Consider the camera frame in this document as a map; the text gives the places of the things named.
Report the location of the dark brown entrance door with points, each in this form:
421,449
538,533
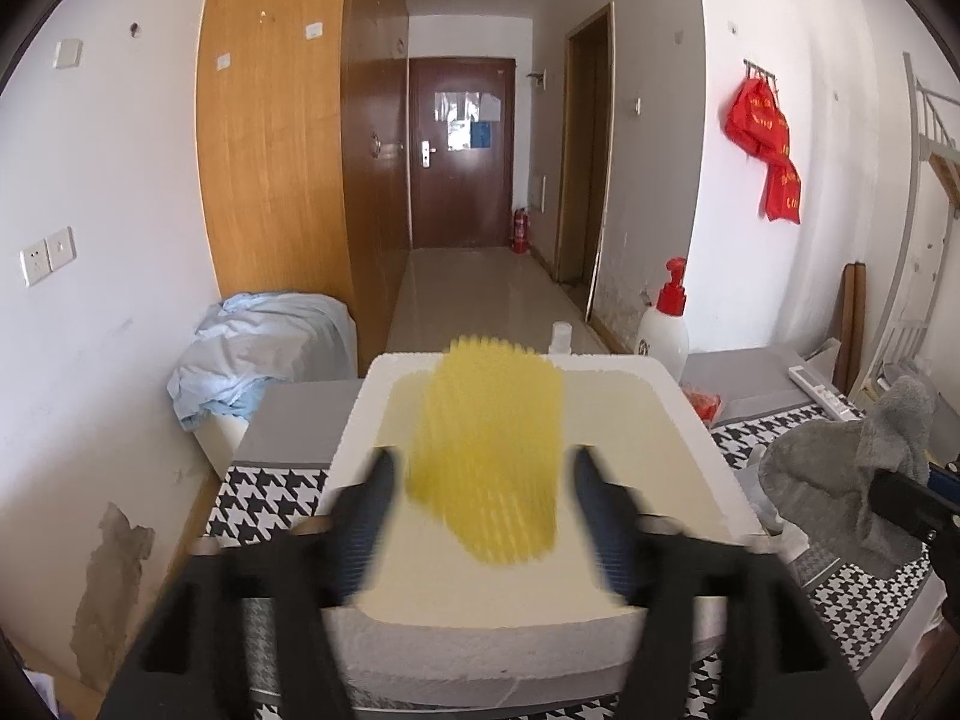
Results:
461,195

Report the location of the red snack packet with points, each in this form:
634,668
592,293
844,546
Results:
703,403

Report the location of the brown door frame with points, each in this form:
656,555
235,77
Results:
604,165

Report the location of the wall hook rack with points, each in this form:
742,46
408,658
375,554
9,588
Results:
759,69

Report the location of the red fire extinguisher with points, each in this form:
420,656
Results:
520,232

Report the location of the white pump bottle red top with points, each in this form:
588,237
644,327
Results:
664,337

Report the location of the white wall socket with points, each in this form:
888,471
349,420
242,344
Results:
35,264

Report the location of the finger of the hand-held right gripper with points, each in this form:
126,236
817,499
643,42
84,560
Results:
946,475
907,502

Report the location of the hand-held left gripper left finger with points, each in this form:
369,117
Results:
367,521

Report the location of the white wall switch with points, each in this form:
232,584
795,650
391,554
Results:
61,249
67,52

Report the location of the clear blue spray bottle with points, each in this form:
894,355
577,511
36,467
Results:
562,337

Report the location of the grey towel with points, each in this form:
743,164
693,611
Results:
825,480

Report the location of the red plastic bag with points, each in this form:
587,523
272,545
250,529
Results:
784,191
757,120

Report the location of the white metal bunk bed frame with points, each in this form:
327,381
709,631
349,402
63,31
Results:
911,165

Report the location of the white remote control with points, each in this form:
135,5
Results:
821,390

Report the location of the white styrofoam box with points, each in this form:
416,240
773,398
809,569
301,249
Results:
660,450

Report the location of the light blue cloth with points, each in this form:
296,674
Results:
247,345

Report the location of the yellow foam fruit net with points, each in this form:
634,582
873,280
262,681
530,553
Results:
487,450

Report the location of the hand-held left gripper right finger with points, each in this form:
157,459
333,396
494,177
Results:
607,529

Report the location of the wooden wardrobe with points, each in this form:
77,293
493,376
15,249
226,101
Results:
277,127

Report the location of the brown wooden slats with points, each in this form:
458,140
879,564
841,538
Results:
855,315

